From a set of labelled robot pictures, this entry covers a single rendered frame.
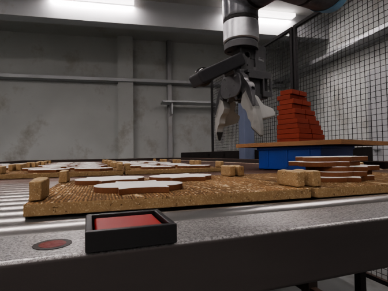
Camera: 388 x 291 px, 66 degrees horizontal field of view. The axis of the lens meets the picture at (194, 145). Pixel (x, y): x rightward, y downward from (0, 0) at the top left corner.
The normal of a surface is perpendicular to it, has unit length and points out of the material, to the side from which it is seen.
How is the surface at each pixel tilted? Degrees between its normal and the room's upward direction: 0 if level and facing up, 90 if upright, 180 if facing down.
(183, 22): 90
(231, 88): 90
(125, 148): 90
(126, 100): 90
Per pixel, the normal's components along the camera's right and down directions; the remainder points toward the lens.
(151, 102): 0.21, -0.04
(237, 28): -0.33, -0.03
